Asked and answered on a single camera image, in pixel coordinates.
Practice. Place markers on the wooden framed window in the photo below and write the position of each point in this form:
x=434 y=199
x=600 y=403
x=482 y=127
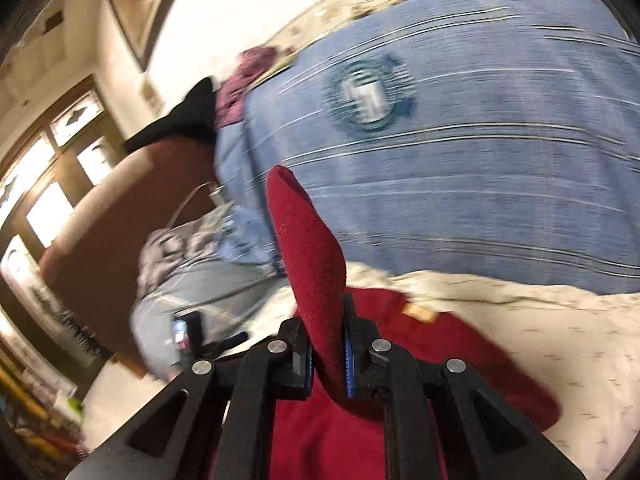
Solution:
x=55 y=160

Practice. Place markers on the blue striped pillow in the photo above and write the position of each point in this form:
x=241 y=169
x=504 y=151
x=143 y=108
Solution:
x=450 y=185

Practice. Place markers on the framed wall picture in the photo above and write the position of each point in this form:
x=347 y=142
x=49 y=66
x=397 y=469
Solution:
x=145 y=0

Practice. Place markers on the black cloth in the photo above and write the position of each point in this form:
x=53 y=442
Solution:
x=185 y=115

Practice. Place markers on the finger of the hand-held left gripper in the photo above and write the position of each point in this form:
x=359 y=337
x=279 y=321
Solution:
x=227 y=342

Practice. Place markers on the brown wooden headboard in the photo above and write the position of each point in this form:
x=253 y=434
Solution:
x=125 y=210

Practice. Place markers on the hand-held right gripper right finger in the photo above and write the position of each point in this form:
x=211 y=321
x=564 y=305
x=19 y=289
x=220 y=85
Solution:
x=348 y=360

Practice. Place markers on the maroon cloth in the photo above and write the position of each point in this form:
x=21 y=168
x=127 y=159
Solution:
x=235 y=95

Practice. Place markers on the cream floral bedsheet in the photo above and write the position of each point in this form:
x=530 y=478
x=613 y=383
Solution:
x=575 y=350

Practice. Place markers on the grey patterned cloth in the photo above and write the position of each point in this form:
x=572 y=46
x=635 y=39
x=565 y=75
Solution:
x=170 y=245

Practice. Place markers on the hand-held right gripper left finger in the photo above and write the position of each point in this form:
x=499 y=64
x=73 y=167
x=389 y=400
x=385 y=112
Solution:
x=292 y=360

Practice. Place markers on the grey blue striped cloth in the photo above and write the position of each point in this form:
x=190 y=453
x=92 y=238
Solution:
x=200 y=290

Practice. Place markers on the red knit garment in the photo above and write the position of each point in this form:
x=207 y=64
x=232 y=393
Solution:
x=310 y=260

